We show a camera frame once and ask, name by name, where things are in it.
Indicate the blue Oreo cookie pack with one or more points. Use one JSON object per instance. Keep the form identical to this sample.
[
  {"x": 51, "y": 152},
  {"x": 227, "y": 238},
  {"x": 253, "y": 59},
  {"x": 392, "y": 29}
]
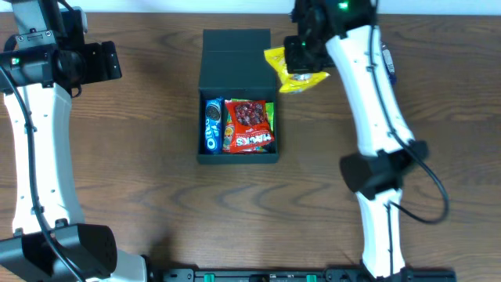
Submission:
[{"x": 213, "y": 126}]

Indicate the yellow Hacks candy bag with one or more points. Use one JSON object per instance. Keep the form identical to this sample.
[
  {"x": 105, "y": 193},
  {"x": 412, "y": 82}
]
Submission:
[{"x": 291, "y": 83}]

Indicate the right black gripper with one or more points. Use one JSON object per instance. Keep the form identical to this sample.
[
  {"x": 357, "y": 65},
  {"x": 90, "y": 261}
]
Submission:
[{"x": 305, "y": 69}]

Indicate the dark blue chocolate bar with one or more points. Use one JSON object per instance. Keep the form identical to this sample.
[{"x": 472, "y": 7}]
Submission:
[{"x": 389, "y": 63}]

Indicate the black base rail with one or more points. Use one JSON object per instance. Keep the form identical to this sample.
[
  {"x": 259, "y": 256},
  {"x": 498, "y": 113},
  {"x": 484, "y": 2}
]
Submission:
[{"x": 328, "y": 275}]

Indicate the black gift box with lid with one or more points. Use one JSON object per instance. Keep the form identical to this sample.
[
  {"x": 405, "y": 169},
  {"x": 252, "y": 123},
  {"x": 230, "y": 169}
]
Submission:
[{"x": 233, "y": 66}]

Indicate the green Haribo gummy bag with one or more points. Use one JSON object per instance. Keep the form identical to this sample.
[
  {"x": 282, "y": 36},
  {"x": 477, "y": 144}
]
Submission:
[{"x": 270, "y": 111}]

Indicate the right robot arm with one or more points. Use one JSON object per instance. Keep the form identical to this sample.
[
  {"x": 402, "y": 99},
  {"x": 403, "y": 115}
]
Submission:
[{"x": 347, "y": 33}]

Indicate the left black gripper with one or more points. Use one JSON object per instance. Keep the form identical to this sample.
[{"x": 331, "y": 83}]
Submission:
[{"x": 108, "y": 59}]

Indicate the red Hacks candy bag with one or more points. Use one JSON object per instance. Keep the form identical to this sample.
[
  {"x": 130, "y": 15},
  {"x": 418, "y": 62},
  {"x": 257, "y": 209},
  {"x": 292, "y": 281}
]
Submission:
[{"x": 250, "y": 125}]

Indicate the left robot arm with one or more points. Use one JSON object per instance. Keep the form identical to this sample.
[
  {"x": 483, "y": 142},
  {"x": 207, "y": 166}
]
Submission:
[{"x": 43, "y": 68}]

